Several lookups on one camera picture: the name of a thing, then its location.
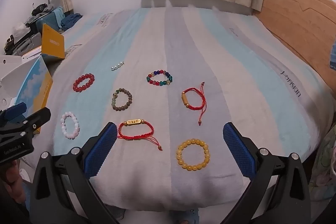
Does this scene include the yellow bead bracelet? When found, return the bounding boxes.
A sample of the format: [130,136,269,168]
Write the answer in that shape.
[176,138,210,171]

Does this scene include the blue clothes pile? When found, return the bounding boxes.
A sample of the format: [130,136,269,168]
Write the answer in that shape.
[35,7,65,33]

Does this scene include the red cord bracelet gold tube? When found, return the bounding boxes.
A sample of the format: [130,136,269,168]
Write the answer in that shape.
[181,82,207,126]

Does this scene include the multicolour glass bead bracelet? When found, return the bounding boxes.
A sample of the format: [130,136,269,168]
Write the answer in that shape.
[146,70,174,86]

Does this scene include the red cord bracelet gold plate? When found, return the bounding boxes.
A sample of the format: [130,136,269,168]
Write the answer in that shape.
[117,118,163,151]

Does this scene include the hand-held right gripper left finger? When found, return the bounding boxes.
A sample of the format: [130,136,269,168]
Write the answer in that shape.
[29,122,118,224]

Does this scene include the person's left hand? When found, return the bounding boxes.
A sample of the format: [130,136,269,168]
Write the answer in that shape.
[0,160,27,203]

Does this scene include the yellow cardboard box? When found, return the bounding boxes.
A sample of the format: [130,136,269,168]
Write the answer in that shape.
[41,23,65,60]

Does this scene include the grey printer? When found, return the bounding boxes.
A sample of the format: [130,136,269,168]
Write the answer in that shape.
[4,32,42,56]

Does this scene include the striped blue grey blanket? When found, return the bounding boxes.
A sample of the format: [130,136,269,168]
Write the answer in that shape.
[25,6,334,214]

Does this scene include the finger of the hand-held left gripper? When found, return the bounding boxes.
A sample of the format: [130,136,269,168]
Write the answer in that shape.
[0,103,27,122]
[0,108,51,136]

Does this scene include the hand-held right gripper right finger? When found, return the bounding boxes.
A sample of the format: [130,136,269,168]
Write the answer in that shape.
[219,122,311,224]

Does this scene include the wooden headboard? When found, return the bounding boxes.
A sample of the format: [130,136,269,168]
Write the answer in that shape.
[252,0,336,98]

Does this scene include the pale pink bead bracelet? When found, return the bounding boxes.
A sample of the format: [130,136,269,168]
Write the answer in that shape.
[60,112,80,139]

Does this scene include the red bead bracelet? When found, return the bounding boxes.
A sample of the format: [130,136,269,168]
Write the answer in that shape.
[73,73,95,93]

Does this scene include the white pearl strand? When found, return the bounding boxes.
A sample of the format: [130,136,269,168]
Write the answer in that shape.
[110,61,125,72]

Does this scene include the floral cloth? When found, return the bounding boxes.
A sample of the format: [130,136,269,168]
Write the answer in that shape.
[308,124,336,199]

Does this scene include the white cardboard box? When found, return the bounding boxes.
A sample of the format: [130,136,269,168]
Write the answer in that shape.
[0,55,36,110]

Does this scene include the blue and yellow booklet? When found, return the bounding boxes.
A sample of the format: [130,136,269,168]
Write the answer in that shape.
[16,55,53,134]

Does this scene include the brown green bead bracelet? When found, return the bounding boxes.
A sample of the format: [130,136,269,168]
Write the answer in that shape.
[111,88,133,111]

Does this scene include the dark blue clothes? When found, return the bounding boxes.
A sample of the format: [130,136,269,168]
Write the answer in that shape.
[61,13,83,31]

